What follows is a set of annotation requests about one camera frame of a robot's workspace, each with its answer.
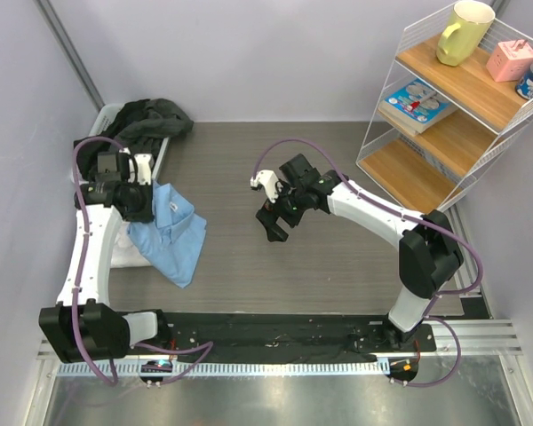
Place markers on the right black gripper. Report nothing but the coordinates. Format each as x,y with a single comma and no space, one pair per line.
268,216

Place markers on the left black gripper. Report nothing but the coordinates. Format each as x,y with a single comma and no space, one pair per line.
145,215

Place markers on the light blue long sleeve shirt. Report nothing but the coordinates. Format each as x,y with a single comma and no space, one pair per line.
173,242

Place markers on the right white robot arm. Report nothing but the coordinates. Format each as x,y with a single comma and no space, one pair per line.
427,256

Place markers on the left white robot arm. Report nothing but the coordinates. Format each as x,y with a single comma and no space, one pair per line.
82,325

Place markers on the black dark clothes pile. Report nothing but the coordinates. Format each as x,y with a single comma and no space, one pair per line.
142,125

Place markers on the white plastic laundry basket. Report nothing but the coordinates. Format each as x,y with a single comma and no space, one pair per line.
107,115

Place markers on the folded white shirt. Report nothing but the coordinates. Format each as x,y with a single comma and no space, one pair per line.
125,254

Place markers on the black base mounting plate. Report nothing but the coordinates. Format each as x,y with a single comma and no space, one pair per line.
281,339

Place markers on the blue white tissue pack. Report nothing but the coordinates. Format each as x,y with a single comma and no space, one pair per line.
416,107

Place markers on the yellow green ceramic mug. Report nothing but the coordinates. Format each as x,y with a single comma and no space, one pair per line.
468,23

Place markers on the pink cube power adapter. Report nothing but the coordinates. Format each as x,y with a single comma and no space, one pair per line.
510,60

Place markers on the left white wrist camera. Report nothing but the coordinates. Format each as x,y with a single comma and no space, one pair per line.
137,167

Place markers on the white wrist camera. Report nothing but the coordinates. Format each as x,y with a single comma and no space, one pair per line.
137,167
268,181

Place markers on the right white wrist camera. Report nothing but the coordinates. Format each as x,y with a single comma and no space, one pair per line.
268,181

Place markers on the white wire wooden shelf rack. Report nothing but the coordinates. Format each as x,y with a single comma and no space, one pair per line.
437,168

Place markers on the aluminium slotted cable rail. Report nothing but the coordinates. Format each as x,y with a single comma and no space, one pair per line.
156,368

